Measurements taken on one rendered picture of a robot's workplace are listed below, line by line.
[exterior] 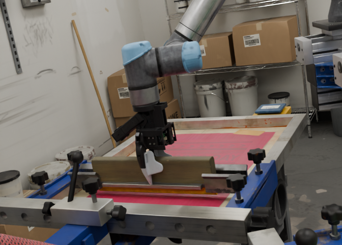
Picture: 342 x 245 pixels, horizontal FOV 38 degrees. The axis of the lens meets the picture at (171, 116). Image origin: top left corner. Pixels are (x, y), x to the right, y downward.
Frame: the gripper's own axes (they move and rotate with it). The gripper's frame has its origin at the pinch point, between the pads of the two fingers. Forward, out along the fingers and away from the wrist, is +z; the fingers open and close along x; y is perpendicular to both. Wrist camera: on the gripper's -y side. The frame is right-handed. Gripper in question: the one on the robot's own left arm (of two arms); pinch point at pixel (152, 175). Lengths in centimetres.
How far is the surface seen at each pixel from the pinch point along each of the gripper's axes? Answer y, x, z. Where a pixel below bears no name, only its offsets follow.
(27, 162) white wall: -200, 156, 60
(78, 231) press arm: 2.2, -35.6, -3.3
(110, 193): -14.1, -0.7, 5.3
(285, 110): 18, 77, 5
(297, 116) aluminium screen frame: 27, 56, 2
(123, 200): -7.7, -4.4, 5.3
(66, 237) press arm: 1.2, -38.2, -3.3
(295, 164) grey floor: -25, 257, 101
